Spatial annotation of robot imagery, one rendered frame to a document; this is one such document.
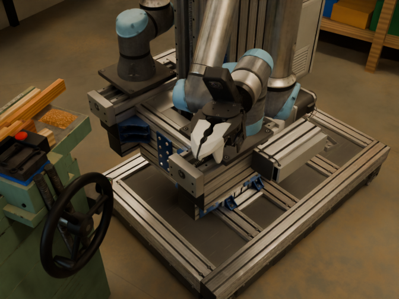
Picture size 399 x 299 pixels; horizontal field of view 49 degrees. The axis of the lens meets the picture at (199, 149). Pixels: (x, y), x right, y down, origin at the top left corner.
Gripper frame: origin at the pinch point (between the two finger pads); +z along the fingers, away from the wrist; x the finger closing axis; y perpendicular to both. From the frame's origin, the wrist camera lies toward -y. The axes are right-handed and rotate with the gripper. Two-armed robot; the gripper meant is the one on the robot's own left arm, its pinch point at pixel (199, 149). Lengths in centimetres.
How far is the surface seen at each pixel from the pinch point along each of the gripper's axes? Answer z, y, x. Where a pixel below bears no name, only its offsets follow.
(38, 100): -34, 21, 71
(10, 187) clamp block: 0, 22, 53
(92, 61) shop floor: -193, 101, 182
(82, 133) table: -32, 30, 57
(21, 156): -6, 17, 52
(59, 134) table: -26, 26, 59
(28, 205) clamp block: 0, 27, 50
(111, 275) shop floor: -35, 115, 73
